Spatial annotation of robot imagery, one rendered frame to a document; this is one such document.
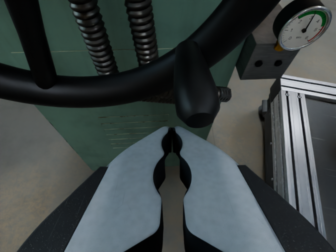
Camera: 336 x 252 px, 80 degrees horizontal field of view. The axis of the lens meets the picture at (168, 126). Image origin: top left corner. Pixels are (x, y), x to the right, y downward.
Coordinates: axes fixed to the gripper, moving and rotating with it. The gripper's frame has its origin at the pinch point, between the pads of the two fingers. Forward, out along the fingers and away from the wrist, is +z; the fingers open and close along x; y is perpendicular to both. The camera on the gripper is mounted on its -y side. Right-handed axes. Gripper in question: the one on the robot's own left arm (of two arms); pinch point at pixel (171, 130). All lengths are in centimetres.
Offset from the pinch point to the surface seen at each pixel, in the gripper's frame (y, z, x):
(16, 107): 34, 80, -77
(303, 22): -4.4, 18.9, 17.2
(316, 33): -2.9, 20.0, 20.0
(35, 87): -1.3, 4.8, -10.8
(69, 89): -0.9, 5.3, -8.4
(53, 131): 41, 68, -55
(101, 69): -0.9, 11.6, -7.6
